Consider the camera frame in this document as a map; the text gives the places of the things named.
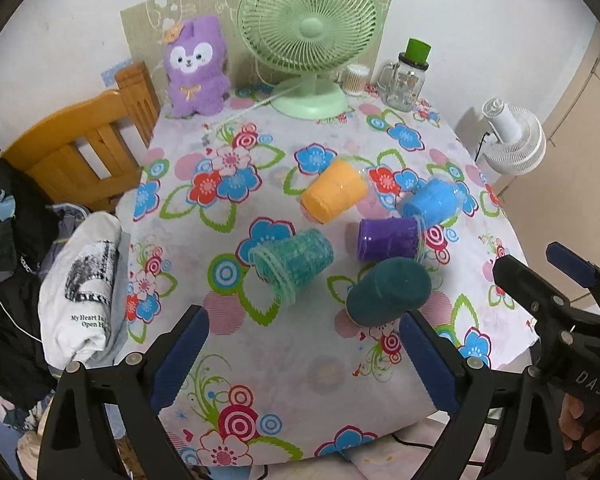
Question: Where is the dark teal cup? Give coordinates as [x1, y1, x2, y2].
[346, 257, 432, 327]

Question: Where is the blue cup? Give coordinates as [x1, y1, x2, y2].
[399, 178, 465, 230]

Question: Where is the cotton swab jar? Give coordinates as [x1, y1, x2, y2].
[340, 63, 370, 96]

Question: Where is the purple plush bunny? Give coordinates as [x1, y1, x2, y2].
[162, 15, 230, 118]

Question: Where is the white fan cable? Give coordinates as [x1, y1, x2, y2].
[201, 54, 307, 137]

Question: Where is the person's hand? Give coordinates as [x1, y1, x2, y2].
[558, 393, 600, 453]

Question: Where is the purple cup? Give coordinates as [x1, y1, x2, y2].
[356, 217, 425, 263]

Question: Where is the black clothing pile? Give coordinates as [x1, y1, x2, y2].
[0, 152, 59, 411]

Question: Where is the floral tablecloth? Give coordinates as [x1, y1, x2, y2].
[126, 88, 534, 466]

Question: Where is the turquoise glitter cup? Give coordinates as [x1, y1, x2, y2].
[249, 229, 335, 307]

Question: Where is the beige wall poster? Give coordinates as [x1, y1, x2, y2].
[121, 0, 392, 88]

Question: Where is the glass mug green lid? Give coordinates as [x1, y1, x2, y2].
[376, 38, 431, 112]

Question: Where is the wooden chair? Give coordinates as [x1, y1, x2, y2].
[3, 62, 160, 212]

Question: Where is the white printed t-shirt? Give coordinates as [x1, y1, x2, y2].
[38, 211, 123, 370]

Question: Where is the green desk fan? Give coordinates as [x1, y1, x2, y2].
[237, 0, 380, 120]

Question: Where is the white floor fan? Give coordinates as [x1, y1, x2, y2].
[481, 98, 547, 177]

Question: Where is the orange cup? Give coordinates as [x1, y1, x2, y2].
[301, 157, 368, 224]

